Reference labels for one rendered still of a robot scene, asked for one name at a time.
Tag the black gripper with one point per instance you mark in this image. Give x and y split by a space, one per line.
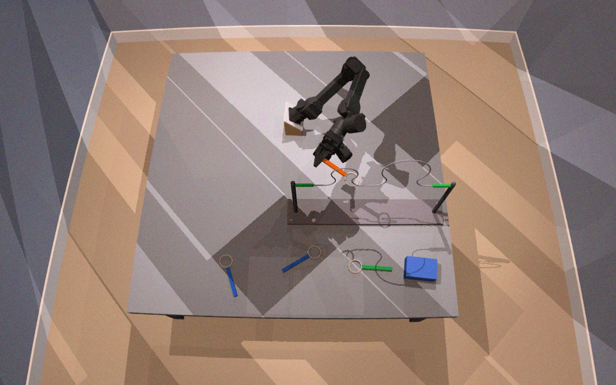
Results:
332 139

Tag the blue rectangular block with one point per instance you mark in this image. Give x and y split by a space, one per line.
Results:
419 268

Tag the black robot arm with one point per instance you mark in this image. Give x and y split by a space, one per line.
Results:
353 121

